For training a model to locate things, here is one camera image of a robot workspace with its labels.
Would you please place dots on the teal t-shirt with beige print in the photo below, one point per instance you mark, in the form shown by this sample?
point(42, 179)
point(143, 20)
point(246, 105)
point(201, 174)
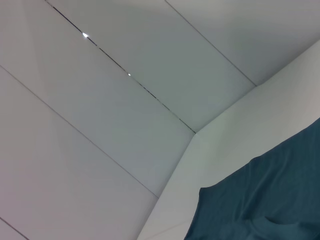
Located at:
point(262, 195)

